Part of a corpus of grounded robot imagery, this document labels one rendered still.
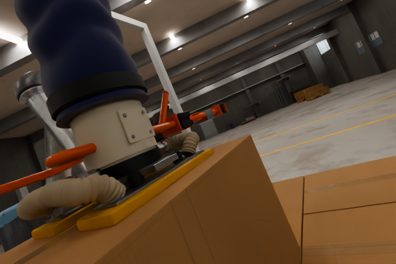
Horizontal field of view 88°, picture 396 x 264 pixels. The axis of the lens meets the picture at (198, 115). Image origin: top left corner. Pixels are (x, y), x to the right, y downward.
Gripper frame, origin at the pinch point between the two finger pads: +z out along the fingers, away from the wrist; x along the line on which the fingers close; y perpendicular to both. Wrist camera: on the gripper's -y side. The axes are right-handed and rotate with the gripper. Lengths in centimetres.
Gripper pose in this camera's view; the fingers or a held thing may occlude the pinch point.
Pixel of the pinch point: (177, 123)
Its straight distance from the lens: 77.7
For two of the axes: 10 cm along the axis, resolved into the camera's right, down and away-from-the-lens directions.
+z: 7.9, -3.7, -4.9
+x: -3.9, -9.2, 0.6
